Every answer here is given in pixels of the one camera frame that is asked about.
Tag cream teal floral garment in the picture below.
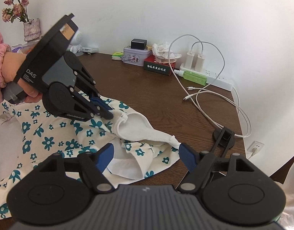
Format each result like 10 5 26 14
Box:
0 97 180 220

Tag person's left hand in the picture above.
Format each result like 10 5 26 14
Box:
2 52 43 103

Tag green white small box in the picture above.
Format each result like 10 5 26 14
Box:
112 52 124 60

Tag small black box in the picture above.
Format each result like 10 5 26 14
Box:
130 39 147 50

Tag pink white vase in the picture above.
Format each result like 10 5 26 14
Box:
23 18 41 42

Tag black red box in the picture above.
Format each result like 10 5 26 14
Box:
143 55 172 76

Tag crumpled white tissue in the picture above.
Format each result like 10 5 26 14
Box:
152 42 182 62

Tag white power strip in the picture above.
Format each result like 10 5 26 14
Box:
180 63 234 91

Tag green spray bottle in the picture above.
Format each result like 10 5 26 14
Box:
174 70 207 86

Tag dried pink flowers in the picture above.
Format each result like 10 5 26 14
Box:
2 0 29 23

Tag right white charger adapter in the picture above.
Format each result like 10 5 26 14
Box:
194 54 205 72

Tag white charger adapter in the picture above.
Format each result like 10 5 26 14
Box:
184 51 195 70
194 54 205 72

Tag left white charger adapter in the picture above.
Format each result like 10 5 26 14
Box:
184 51 195 70

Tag black wireless charger stand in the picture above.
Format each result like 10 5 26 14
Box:
178 126 236 190

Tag white wall socket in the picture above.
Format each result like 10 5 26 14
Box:
247 141 264 159

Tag white charging cable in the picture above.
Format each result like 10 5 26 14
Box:
167 34 252 139

